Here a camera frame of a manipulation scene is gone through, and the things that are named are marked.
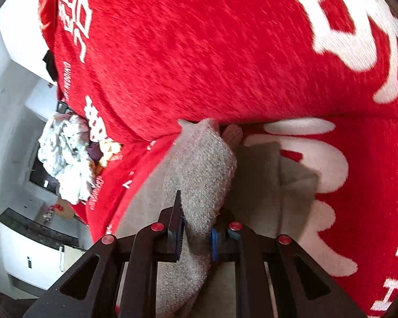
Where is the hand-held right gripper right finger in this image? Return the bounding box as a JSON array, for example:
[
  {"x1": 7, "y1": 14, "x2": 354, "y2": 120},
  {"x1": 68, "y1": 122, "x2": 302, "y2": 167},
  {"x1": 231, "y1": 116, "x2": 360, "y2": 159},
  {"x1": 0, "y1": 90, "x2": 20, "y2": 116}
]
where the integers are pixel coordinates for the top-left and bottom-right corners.
[{"x1": 210, "y1": 222, "x2": 369, "y2": 318}]

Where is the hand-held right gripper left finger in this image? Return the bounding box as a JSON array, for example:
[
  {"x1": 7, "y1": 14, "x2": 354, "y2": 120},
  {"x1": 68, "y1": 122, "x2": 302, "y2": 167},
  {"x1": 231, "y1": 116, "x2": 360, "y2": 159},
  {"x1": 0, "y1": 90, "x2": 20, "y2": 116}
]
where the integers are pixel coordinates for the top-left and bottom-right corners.
[{"x1": 23, "y1": 190, "x2": 186, "y2": 318}]

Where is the grey knitted sweater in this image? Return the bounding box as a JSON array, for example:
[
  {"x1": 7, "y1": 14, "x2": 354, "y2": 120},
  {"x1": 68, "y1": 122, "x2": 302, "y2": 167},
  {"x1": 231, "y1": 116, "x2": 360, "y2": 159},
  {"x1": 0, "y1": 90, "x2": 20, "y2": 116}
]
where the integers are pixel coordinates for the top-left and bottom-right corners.
[{"x1": 114, "y1": 117, "x2": 319, "y2": 318}]

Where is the yellow orange cloth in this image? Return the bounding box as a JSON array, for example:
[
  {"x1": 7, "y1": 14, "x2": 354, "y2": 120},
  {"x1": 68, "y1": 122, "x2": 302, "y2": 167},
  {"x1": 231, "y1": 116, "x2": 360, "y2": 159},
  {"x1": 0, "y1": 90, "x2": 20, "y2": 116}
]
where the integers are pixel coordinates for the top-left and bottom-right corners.
[{"x1": 98, "y1": 138, "x2": 123, "y2": 167}]

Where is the purple cloth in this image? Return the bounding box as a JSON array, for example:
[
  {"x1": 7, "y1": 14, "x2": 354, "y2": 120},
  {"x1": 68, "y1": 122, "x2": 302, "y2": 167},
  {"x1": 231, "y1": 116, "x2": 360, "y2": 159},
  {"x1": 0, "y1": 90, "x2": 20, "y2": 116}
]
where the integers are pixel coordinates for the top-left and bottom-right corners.
[{"x1": 87, "y1": 142, "x2": 104, "y2": 165}]

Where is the black counter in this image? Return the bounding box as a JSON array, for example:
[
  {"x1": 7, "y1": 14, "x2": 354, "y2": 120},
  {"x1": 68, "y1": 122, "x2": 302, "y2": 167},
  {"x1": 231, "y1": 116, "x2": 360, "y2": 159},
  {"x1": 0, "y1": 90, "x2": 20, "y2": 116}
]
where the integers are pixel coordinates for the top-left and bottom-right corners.
[{"x1": 0, "y1": 207, "x2": 81, "y2": 251}]

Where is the pale patterned crumpled garment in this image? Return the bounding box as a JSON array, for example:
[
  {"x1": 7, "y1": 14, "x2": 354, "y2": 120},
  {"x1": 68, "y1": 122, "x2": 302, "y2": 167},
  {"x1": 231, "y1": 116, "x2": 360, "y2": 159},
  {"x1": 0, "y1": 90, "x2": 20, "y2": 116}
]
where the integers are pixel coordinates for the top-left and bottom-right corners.
[{"x1": 38, "y1": 114, "x2": 97, "y2": 205}]

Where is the dark screen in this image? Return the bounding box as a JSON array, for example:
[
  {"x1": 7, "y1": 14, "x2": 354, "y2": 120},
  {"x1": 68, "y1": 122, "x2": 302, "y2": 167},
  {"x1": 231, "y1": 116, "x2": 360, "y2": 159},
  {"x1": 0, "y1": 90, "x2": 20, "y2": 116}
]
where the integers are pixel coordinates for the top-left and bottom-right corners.
[{"x1": 28, "y1": 152, "x2": 62, "y2": 195}]

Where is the red printed blanket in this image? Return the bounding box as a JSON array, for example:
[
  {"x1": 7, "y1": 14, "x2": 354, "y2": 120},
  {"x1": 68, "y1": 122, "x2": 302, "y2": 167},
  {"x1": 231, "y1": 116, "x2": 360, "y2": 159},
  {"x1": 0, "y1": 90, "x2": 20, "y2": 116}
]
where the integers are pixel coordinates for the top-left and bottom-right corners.
[{"x1": 38, "y1": 0, "x2": 398, "y2": 318}]

